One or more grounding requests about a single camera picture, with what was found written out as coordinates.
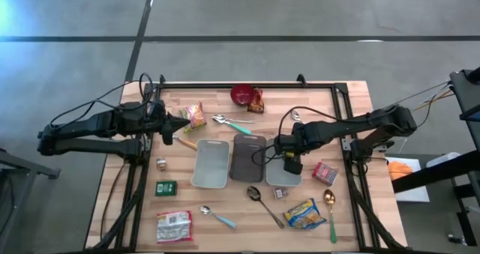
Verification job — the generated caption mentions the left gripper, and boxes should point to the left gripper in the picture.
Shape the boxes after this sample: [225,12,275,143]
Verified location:
[148,98,191,146]

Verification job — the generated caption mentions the lime chili ramen packet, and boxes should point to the lime chili ramen packet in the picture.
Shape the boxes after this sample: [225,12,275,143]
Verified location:
[178,101,208,133]

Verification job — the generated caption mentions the yellow-handled spoon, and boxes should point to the yellow-handled spoon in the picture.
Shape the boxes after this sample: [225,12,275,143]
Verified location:
[172,133,198,151]

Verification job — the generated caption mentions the red box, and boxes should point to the red box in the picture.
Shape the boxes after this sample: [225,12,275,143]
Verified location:
[311,161,339,187]

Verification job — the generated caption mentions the orange-red foil snack packet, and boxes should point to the orange-red foil snack packet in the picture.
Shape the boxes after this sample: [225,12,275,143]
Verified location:
[247,88,266,115]

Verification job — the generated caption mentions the dark green box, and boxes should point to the dark green box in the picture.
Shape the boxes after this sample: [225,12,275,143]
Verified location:
[154,180,178,197]

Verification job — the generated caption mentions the gold spoon with green handle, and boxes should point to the gold spoon with green handle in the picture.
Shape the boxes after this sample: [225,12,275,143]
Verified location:
[323,188,338,244]

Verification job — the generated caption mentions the yellow and blue ramen packet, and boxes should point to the yellow and blue ramen packet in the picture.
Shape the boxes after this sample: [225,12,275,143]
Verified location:
[283,198,327,232]

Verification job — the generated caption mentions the light-blue-handled spoon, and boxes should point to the light-blue-handled spoon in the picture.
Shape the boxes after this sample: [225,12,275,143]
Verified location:
[199,205,238,229]

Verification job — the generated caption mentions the red Maruchan ramen packet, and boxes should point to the red Maruchan ramen packet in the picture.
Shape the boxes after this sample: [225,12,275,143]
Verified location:
[156,210,194,244]

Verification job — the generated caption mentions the light grey plastic bin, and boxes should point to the light grey plastic bin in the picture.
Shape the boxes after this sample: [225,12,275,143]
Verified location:
[265,137,303,187]
[190,139,230,190]

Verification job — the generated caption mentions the plain silver spoon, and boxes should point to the plain silver spoon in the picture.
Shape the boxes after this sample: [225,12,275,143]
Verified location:
[213,114,256,124]

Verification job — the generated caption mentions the dark grey plastic bin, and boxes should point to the dark grey plastic bin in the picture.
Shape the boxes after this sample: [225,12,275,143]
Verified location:
[229,133,267,184]

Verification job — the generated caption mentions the dark metal spoon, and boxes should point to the dark metal spoon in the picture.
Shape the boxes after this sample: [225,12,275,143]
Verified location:
[246,185,286,230]

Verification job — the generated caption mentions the red bowl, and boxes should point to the red bowl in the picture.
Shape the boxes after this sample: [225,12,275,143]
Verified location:
[229,83,255,106]

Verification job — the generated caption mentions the orange object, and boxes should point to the orange object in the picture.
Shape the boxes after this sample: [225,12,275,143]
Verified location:
[387,160,413,181]

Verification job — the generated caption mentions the white sheet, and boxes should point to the white sheet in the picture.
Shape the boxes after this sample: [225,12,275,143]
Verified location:
[385,156,431,203]

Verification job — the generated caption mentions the white container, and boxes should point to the white container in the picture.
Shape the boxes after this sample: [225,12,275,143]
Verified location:
[425,151,461,169]

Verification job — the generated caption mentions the grey metal table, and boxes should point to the grey metal table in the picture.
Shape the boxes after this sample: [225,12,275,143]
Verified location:
[0,148,61,247]

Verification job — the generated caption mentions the black equipment stand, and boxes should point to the black equipment stand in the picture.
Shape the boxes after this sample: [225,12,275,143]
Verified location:
[391,67,480,247]

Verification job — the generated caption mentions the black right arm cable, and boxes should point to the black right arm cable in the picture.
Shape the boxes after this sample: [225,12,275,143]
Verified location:
[250,106,376,168]

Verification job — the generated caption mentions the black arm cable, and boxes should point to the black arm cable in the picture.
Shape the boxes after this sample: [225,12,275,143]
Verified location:
[250,106,376,168]
[48,72,157,130]

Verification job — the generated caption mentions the teal-handled spoon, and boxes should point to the teal-handled spoon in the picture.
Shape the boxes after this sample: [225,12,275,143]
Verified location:
[211,115,253,136]

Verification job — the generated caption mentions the black aluminium rig frame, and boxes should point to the black aluminium rig frame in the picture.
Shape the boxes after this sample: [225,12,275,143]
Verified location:
[91,73,408,252]

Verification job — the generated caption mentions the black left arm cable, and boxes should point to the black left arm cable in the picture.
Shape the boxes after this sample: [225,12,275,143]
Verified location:
[48,72,157,130]

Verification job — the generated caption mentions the thin cable bundle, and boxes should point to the thin cable bundle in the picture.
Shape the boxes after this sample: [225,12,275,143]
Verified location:
[373,80,453,115]

